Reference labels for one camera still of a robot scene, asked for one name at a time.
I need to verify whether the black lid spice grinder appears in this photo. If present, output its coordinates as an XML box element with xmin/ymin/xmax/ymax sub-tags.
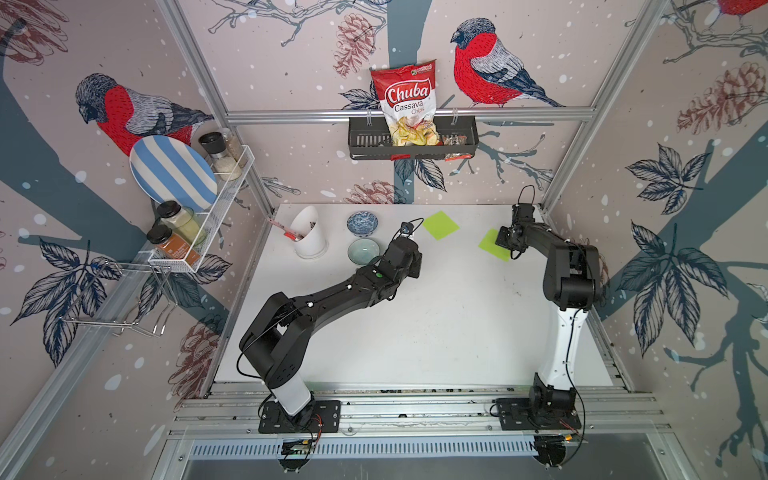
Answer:
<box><xmin>198</xmin><ymin>131</ymin><xmax>242</xmax><ymax>180</ymax></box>

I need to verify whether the orange sauce jar black lid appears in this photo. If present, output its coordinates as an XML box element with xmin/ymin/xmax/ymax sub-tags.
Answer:
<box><xmin>146</xmin><ymin>223</ymin><xmax>200</xmax><ymax>267</ymax></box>

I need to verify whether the red Chuba cassava chips bag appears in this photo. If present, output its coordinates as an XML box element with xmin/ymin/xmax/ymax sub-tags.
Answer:
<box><xmin>371</xmin><ymin>60</ymin><xmax>440</xmax><ymax>147</ymax></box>

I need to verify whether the pale green ceramic bowl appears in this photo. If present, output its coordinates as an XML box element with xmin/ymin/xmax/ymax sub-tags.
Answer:
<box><xmin>347</xmin><ymin>238</ymin><xmax>381</xmax><ymax>266</ymax></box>

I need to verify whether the green sauce jar black lid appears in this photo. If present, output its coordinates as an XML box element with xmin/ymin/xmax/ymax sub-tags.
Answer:
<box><xmin>156</xmin><ymin>200</ymin><xmax>207</xmax><ymax>246</ymax></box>

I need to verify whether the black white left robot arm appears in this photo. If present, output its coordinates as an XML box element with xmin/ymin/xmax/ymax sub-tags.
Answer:
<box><xmin>239</xmin><ymin>236</ymin><xmax>422</xmax><ymax>425</ymax></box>

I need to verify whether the blue patterned small bowl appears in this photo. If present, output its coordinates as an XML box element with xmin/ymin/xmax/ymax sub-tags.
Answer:
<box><xmin>346</xmin><ymin>211</ymin><xmax>379</xmax><ymax>238</ymax></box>

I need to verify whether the red pink utensil in cup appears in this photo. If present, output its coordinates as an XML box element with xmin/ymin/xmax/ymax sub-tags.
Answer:
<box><xmin>269</xmin><ymin>219</ymin><xmax>303</xmax><ymax>242</ymax></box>

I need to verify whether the metal wire hook rack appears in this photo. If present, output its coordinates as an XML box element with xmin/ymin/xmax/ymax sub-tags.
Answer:
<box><xmin>58</xmin><ymin>259</ymin><xmax>179</xmax><ymax>338</ymax></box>

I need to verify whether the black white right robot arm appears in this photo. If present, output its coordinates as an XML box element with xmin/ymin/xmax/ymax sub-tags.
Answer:
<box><xmin>495</xmin><ymin>203</ymin><xmax>602</xmax><ymax>422</ymax></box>

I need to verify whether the brown spice glass jar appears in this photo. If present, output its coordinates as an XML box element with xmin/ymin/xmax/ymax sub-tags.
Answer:
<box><xmin>220</xmin><ymin>128</ymin><xmax>244</xmax><ymax>166</ymax></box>

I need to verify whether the blue white striped plate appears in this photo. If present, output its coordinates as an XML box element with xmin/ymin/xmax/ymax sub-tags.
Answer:
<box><xmin>129</xmin><ymin>136</ymin><xmax>218</xmax><ymax>212</ymax></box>

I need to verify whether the white utensil holder cup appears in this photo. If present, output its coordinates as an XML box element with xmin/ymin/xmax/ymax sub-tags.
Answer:
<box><xmin>290</xmin><ymin>206</ymin><xmax>328</xmax><ymax>260</ymax></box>

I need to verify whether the black wire wall basket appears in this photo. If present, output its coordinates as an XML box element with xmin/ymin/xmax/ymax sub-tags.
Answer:
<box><xmin>348</xmin><ymin>116</ymin><xmax>479</xmax><ymax>161</ymax></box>

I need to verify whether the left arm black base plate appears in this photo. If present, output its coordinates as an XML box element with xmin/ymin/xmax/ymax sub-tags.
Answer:
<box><xmin>258</xmin><ymin>400</ymin><xmax>341</xmax><ymax>434</ymax></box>

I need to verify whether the white wire wall shelf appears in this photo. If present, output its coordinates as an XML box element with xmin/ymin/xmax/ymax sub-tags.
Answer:
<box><xmin>148</xmin><ymin>146</ymin><xmax>255</xmax><ymax>273</ymax></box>

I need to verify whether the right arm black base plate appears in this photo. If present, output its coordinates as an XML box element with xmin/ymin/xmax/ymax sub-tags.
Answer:
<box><xmin>489</xmin><ymin>397</ymin><xmax>582</xmax><ymax>433</ymax></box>

